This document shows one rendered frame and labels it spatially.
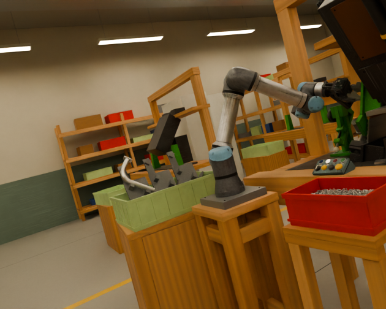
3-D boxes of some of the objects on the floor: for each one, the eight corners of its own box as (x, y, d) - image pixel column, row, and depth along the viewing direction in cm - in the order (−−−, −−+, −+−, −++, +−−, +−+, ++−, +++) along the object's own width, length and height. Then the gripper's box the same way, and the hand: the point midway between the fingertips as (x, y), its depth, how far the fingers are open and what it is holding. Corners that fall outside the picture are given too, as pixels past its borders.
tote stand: (164, 375, 168) (126, 235, 164) (145, 328, 217) (115, 219, 212) (268, 320, 192) (237, 196, 188) (229, 289, 241) (204, 190, 236)
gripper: (317, 92, 155) (360, 94, 138) (327, 75, 156) (370, 75, 139) (324, 102, 160) (366, 106, 143) (333, 85, 161) (376, 86, 144)
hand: (367, 94), depth 144 cm, fingers closed on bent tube, 3 cm apart
